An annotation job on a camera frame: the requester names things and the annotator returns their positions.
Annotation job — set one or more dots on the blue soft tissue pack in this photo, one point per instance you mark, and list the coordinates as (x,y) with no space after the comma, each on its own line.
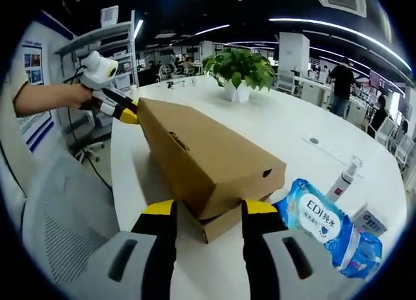
(364,257)

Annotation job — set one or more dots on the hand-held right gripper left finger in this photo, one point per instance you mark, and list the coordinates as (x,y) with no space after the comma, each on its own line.
(156,248)

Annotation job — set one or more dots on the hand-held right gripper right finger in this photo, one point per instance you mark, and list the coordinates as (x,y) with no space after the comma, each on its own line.
(260,248)

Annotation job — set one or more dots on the brown cardboard shoe box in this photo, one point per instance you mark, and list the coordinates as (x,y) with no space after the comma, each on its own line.
(201,150)

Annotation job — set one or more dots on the green plant in white pot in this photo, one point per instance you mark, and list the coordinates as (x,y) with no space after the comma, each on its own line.
(240,69)

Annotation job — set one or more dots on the small black table object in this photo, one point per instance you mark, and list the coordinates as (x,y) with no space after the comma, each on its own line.
(175,84)

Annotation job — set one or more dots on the white pump bottle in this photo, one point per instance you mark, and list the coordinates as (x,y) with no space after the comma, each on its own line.
(341,186)

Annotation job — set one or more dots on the ceiling air vent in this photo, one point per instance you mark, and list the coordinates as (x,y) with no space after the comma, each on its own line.
(341,0)

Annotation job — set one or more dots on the grey metal shelf rack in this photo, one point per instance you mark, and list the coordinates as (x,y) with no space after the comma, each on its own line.
(113,36)

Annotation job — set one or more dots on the grey mesh office chair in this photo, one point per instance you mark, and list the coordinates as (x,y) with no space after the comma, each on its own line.
(65,222)

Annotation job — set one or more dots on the blue wet wipes pack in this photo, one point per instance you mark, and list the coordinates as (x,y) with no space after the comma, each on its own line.
(312,215)

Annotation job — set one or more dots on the white medicine box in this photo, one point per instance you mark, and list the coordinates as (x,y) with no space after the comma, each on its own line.
(370,222)

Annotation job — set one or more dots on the person's left hand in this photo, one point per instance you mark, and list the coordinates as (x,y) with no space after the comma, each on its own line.
(83,96)

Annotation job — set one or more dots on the white office chair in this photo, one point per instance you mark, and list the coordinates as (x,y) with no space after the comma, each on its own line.
(386,132)
(286,80)

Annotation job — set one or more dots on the blue white poster board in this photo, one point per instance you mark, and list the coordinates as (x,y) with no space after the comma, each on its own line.
(35,62)

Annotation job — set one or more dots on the person's beige shirt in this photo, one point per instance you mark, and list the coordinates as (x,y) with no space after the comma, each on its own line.
(19,150)

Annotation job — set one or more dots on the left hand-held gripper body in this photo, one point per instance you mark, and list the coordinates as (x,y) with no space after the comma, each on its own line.
(99,69)

